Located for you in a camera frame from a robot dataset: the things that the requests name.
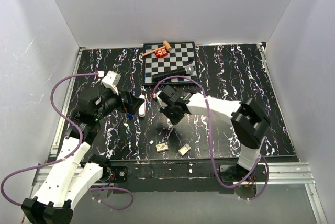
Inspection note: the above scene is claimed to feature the white staple box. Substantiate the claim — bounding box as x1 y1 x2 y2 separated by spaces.
155 142 169 153

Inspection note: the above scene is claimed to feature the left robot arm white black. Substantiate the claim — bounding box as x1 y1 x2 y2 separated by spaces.
21 88 144 223

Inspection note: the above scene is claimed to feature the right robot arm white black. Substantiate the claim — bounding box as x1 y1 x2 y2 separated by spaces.
153 85 271 181

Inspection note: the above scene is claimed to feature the black microphone silver grille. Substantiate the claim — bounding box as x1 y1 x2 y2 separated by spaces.
152 65 195 82

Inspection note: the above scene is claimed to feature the red dice block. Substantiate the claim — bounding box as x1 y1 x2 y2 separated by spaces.
154 48 169 58

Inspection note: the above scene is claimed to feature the wooden mallet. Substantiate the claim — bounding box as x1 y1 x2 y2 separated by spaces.
142 40 172 57

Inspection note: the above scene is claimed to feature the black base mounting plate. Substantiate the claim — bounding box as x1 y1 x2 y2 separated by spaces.
104 157 265 195

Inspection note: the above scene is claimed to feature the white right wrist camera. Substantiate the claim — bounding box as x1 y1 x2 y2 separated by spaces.
151 91 167 109

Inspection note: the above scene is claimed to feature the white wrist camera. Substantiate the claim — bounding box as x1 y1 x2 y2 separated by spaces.
102 71 121 95
151 91 167 109

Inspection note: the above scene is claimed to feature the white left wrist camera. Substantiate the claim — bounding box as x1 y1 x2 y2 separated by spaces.
102 71 121 95

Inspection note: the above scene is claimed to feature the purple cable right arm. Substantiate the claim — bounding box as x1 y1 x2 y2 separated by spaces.
153 76 270 200

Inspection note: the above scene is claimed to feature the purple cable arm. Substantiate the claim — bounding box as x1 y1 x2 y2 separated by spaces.
0 72 134 211
153 76 270 200

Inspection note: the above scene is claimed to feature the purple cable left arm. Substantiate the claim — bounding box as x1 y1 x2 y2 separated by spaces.
0 72 134 211

